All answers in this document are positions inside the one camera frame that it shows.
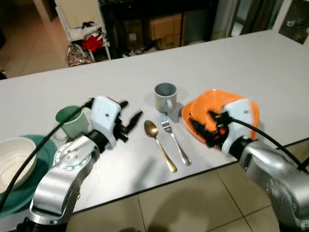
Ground gold metal spoon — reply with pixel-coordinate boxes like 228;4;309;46
144;120;178;173

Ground silver metal fork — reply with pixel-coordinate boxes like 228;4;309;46
160;114;192;167

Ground grey ceramic mug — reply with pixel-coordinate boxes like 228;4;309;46
154;83;178;114

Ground green ceramic mug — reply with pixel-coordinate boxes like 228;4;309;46
55;105;93;141

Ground patterned bag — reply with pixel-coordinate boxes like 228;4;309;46
65;43;95;67

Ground red cloth item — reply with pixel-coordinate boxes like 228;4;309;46
81;34;105;52

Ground small cardboard box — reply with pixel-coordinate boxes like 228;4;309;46
159;36;182;50

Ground large cardboard box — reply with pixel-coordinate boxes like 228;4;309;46
148;14;183;41

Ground white rolling board stand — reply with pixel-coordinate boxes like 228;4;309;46
54;0;112;61

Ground white ceramic bowl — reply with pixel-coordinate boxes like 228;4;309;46
0;137;38;194

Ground green plate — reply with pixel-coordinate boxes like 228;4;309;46
0;134;59;216

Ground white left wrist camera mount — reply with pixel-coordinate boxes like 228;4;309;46
90;95;122;148

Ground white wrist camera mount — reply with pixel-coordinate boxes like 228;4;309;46
222;99;254;153
90;95;122;148

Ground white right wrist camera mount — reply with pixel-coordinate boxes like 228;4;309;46
222;99;254;153

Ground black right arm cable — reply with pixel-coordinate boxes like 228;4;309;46
221;114;309;171

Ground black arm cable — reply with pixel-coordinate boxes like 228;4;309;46
0;98;95;212
221;114;309;171

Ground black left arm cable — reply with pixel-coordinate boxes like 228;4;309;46
0;98;95;212

